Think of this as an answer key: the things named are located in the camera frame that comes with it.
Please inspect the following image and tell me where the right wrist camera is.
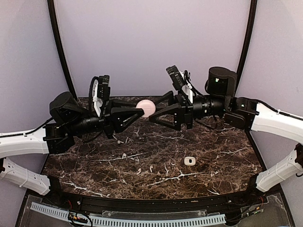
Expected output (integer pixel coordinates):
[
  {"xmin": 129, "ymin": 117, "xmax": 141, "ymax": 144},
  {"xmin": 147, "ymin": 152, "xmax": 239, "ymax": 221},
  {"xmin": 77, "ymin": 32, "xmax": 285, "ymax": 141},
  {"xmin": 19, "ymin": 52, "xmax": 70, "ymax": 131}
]
[{"xmin": 166, "ymin": 65, "xmax": 194, "ymax": 103}]

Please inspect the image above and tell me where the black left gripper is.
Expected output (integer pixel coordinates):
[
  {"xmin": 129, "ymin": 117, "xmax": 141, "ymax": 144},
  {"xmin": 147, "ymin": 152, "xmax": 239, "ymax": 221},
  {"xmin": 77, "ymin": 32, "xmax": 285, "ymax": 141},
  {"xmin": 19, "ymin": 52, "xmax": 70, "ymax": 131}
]
[{"xmin": 68, "ymin": 97, "xmax": 145, "ymax": 139}]

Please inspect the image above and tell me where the black right frame post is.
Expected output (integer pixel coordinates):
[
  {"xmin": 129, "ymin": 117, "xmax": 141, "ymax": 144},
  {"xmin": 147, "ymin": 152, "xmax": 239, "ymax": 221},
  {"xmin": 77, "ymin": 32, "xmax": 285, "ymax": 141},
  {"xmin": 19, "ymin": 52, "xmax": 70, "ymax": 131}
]
[{"xmin": 237, "ymin": 0, "xmax": 258, "ymax": 81}]

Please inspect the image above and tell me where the black front aluminium rail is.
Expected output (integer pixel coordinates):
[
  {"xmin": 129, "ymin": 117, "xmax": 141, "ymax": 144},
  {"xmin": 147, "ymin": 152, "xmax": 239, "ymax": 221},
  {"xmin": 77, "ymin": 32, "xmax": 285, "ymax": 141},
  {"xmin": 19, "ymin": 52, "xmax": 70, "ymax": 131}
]
[{"xmin": 42, "ymin": 192, "xmax": 267, "ymax": 213}]

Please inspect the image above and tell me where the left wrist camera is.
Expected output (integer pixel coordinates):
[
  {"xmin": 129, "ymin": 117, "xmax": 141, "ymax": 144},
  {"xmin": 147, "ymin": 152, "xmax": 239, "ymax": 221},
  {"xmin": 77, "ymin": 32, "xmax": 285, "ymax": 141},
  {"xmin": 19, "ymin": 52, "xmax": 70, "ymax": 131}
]
[{"xmin": 89, "ymin": 75, "xmax": 111, "ymax": 118}]

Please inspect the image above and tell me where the white charging case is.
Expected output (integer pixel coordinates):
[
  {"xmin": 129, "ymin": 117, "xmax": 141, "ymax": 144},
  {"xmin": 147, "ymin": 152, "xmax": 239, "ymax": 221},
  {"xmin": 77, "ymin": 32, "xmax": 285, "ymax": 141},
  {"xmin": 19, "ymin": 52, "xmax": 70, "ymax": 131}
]
[{"xmin": 184, "ymin": 156, "xmax": 196, "ymax": 166}]

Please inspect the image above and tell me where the black frame post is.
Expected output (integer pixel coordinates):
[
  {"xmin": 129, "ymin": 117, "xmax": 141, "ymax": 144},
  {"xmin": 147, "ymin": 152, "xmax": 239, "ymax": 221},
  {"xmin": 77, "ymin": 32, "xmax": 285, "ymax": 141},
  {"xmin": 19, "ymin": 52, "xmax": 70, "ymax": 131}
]
[
  {"xmin": 47, "ymin": 0, "xmax": 78, "ymax": 100},
  {"xmin": 237, "ymin": 0, "xmax": 258, "ymax": 81}
]

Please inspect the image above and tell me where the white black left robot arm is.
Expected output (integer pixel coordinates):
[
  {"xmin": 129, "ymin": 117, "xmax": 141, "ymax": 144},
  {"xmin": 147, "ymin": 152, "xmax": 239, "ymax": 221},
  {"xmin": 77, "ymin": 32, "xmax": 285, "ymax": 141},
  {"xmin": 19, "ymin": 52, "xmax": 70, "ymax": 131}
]
[{"xmin": 0, "ymin": 92, "xmax": 144, "ymax": 206}]

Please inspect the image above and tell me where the pink earbud charging case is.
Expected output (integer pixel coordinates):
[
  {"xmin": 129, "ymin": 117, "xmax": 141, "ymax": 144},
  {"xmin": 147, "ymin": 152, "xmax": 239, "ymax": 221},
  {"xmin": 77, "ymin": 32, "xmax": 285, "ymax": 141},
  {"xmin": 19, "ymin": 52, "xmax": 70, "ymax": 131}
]
[{"xmin": 136, "ymin": 99, "xmax": 156, "ymax": 118}]

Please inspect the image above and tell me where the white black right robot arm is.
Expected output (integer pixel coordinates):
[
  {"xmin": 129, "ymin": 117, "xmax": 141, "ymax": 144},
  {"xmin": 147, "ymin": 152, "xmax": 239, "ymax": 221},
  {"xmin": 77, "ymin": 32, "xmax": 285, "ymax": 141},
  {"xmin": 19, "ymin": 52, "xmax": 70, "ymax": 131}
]
[{"xmin": 149, "ymin": 66, "xmax": 303, "ymax": 205}]

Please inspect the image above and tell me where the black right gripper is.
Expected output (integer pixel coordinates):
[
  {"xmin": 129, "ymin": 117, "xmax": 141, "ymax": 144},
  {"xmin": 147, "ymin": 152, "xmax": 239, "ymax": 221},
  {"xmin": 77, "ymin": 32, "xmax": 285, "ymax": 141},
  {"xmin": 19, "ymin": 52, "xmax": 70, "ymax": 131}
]
[{"xmin": 147, "ymin": 90, "xmax": 228, "ymax": 131}]

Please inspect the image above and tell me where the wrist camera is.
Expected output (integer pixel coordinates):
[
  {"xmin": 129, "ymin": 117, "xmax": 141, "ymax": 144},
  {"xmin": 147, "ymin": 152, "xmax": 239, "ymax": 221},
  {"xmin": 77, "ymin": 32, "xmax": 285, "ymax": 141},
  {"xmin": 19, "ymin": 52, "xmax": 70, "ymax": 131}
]
[
  {"xmin": 166, "ymin": 65, "xmax": 194, "ymax": 103},
  {"xmin": 89, "ymin": 75, "xmax": 111, "ymax": 118}
]

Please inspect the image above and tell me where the white slotted cable duct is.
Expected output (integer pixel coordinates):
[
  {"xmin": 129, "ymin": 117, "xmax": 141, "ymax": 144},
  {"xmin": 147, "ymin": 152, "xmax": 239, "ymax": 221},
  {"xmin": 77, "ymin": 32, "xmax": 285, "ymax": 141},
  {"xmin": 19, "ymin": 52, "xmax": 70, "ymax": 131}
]
[{"xmin": 30, "ymin": 202, "xmax": 226, "ymax": 227}]

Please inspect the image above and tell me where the black left frame post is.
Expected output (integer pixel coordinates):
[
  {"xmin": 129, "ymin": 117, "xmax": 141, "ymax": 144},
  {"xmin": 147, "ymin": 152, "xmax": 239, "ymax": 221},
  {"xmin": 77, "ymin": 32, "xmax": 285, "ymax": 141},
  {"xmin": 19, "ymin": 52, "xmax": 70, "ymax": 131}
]
[{"xmin": 47, "ymin": 0, "xmax": 78, "ymax": 100}]

